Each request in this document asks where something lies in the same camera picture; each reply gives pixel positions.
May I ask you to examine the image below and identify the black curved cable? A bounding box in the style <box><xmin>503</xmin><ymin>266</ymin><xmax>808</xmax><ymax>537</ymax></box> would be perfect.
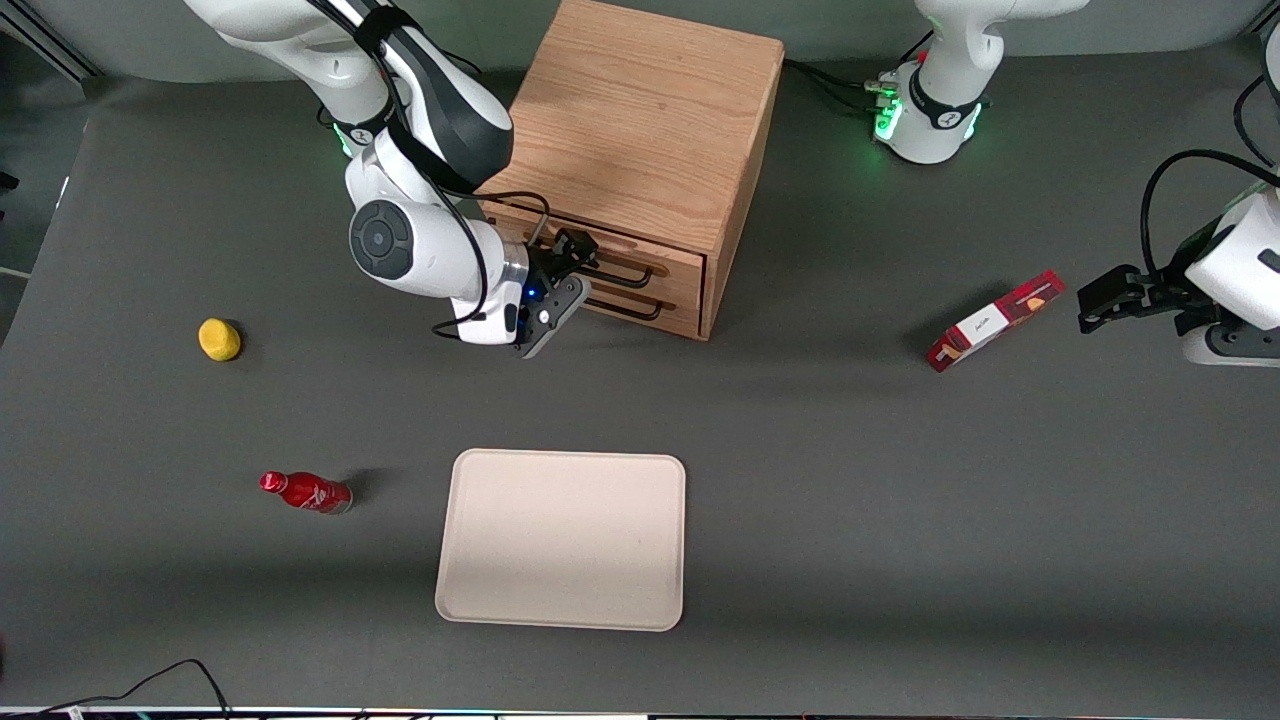
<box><xmin>1235</xmin><ymin>75</ymin><xmax>1280</xmax><ymax>166</ymax></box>

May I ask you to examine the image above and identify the black left arm base cable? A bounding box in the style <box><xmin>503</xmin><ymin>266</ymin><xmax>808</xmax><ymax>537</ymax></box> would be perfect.
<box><xmin>783</xmin><ymin>58</ymin><xmax>886</xmax><ymax>113</ymax></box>

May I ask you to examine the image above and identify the black looped wrist cable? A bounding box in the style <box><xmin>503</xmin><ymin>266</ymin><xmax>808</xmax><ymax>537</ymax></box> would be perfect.
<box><xmin>1143</xmin><ymin>150</ymin><xmax>1280</xmax><ymax>286</ymax></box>

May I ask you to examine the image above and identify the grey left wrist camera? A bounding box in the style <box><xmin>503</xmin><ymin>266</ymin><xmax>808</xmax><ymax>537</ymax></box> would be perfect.
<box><xmin>1180</xmin><ymin>322</ymin><xmax>1280</xmax><ymax>367</ymax></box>

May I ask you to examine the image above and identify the yellow lemon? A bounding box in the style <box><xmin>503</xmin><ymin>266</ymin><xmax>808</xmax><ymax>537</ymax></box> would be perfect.
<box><xmin>198</xmin><ymin>318</ymin><xmax>242</xmax><ymax>362</ymax></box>

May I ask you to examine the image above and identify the thin black table cable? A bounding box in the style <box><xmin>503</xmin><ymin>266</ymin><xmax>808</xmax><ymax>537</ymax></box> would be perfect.
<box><xmin>30</xmin><ymin>658</ymin><xmax>233</xmax><ymax>720</ymax></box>

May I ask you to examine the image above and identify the red white snack box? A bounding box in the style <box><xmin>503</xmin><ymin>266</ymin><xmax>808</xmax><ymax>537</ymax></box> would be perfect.
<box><xmin>926</xmin><ymin>269</ymin><xmax>1067</xmax><ymax>373</ymax></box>

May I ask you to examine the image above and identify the oak wooden drawer cabinet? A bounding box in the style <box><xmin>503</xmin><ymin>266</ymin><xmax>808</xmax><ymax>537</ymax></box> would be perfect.
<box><xmin>478</xmin><ymin>0</ymin><xmax>785</xmax><ymax>343</ymax></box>

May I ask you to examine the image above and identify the beige plastic tray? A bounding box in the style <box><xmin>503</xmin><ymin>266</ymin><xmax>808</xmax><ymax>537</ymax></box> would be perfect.
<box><xmin>435</xmin><ymin>448</ymin><xmax>687</xmax><ymax>633</ymax></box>

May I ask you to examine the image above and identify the red soda bottle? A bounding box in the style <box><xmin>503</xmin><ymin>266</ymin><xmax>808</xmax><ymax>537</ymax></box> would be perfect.
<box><xmin>259</xmin><ymin>471</ymin><xmax>353</xmax><ymax>515</ymax></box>

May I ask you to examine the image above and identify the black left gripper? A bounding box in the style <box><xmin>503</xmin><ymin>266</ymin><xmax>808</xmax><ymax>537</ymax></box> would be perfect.
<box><xmin>1078</xmin><ymin>218</ymin><xmax>1233</xmax><ymax>336</ymax></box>

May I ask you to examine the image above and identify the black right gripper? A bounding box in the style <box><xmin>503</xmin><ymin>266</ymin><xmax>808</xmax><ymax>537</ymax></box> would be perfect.
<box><xmin>510</xmin><ymin>228</ymin><xmax>603</xmax><ymax>341</ymax></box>

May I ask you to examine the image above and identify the wooden drawer front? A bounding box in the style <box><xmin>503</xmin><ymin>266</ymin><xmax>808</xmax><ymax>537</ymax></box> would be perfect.
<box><xmin>575</xmin><ymin>285</ymin><xmax>703</xmax><ymax>339</ymax></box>

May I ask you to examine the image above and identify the black cable along right arm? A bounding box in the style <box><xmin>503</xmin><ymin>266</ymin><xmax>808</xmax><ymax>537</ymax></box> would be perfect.
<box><xmin>320</xmin><ymin>0</ymin><xmax>551</xmax><ymax>341</ymax></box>

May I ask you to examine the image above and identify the aluminium frame profile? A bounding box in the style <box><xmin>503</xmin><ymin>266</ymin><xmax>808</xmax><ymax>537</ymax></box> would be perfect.
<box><xmin>0</xmin><ymin>5</ymin><xmax>101</xmax><ymax>81</ymax></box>

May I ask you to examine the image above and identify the black metal drawer handle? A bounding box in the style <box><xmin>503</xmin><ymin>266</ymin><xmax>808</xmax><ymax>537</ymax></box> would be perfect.
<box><xmin>585</xmin><ymin>295</ymin><xmax>664</xmax><ymax>324</ymax></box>
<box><xmin>540</xmin><ymin>240</ymin><xmax>654</xmax><ymax>291</ymax></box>

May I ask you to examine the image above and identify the open-box wooden drawer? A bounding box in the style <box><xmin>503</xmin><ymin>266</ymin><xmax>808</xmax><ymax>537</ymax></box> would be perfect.
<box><xmin>485</xmin><ymin>200</ymin><xmax>706</xmax><ymax>301</ymax></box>

